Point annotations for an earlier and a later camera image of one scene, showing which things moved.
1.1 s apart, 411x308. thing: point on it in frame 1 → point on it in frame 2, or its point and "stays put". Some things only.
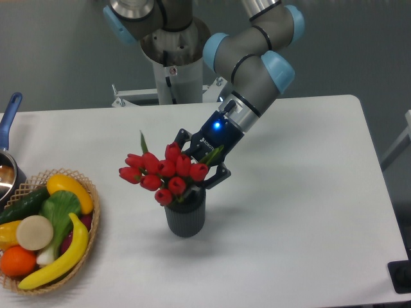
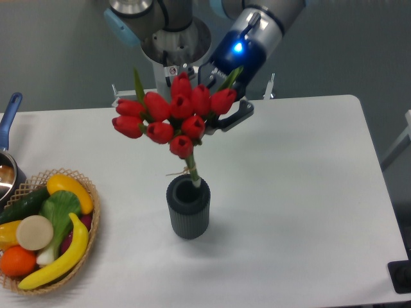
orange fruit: x=16 y=260 stays put
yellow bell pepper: x=60 y=182 stays put
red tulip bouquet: x=166 y=178 → x=180 y=120
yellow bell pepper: x=8 y=235 stays put
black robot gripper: x=217 y=131 → x=236 y=62
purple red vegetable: x=87 y=219 stays put
